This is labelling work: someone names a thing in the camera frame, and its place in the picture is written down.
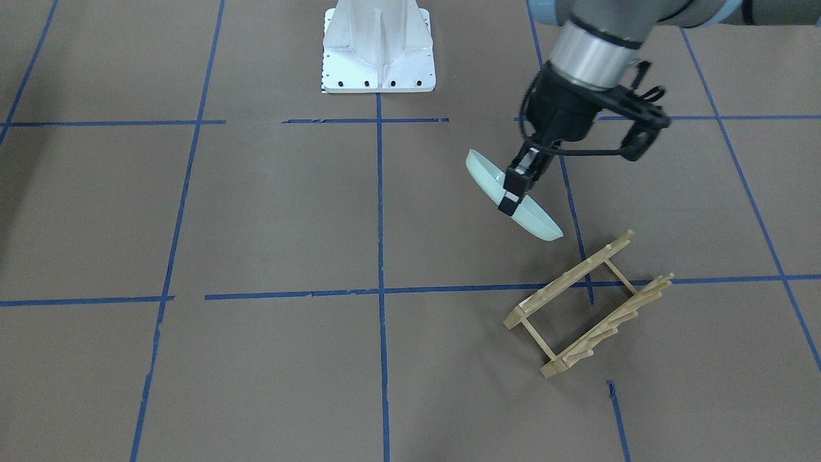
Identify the light green plate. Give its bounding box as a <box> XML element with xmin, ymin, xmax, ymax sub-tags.
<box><xmin>464</xmin><ymin>149</ymin><xmax>564</xmax><ymax>241</ymax></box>

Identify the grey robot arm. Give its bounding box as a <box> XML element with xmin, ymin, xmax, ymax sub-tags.
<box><xmin>498</xmin><ymin>1</ymin><xmax>819</xmax><ymax>216</ymax></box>

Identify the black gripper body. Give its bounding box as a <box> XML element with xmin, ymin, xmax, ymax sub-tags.
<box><xmin>525</xmin><ymin>64</ymin><xmax>608</xmax><ymax>155</ymax></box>

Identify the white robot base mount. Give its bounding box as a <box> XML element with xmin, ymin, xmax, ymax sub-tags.
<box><xmin>321</xmin><ymin>1</ymin><xmax>437</xmax><ymax>94</ymax></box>

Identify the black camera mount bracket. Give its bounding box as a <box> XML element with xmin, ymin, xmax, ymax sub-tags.
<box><xmin>596</xmin><ymin>60</ymin><xmax>671</xmax><ymax>162</ymax></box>

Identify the wooden dish rack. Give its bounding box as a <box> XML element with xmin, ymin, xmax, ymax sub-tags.
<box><xmin>502</xmin><ymin>229</ymin><xmax>675</xmax><ymax>379</ymax></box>

